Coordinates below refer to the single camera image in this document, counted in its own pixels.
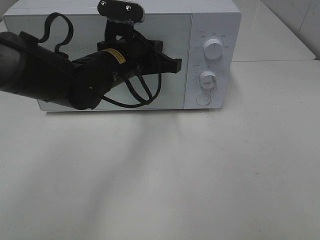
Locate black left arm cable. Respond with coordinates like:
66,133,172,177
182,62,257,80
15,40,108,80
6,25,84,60
38,12,162,109

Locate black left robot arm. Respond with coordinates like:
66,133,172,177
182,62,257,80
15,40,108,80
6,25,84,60
0,22,182,110

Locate white microwave door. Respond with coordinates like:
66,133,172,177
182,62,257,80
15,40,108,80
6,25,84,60
4,14,191,112

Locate white microwave oven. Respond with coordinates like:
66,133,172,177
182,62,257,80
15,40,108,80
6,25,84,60
0,0,242,112

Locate white neighbouring table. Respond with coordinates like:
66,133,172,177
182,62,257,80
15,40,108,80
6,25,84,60
232,0,316,62

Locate white microwave knob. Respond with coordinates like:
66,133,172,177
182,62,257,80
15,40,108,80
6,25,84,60
203,36,224,60
199,70,217,89

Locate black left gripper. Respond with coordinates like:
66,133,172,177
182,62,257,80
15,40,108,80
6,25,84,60
96,21,182,78

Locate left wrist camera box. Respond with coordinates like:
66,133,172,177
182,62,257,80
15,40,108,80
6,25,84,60
97,0,145,24

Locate white lower microwave knob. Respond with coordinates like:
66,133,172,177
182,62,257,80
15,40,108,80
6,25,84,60
199,70,217,89

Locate round white door button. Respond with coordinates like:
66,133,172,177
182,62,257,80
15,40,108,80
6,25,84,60
196,94,211,106

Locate white upper microwave knob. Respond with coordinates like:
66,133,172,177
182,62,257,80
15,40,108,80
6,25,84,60
203,36,224,60

